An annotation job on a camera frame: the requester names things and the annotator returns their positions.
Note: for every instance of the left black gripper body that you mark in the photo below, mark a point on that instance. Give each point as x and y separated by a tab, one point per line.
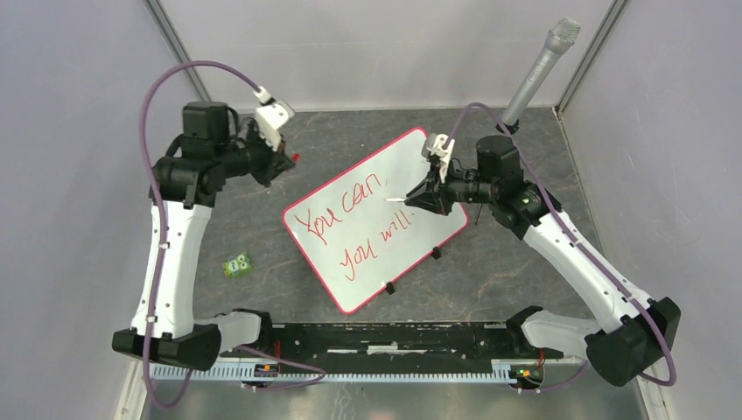
253	156

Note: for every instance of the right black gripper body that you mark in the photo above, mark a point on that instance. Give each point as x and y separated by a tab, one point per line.
470	189

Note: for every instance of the white board with pink rim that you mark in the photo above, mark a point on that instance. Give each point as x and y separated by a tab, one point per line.
354	240

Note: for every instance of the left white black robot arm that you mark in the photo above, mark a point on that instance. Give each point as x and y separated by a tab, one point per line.
195	167

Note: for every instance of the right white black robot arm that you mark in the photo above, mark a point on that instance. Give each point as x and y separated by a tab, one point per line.
629	331

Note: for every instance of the black microphone tripod stand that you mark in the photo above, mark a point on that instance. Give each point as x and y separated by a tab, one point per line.
504	130

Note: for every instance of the small green eraser toy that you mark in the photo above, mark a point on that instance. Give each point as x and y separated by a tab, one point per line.
237	265

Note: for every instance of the silver microphone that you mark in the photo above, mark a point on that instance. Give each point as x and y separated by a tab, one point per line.
558	41

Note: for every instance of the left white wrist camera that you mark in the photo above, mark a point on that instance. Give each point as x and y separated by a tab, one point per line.
270	119

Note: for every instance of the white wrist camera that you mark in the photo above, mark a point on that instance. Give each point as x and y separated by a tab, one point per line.
437	150
270	119

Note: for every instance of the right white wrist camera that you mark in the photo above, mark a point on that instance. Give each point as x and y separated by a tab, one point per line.
437	150

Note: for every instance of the white slotted cable duct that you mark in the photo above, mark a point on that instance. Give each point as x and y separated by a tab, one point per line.
246	371

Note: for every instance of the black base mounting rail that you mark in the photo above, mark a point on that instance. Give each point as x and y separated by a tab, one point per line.
399	348

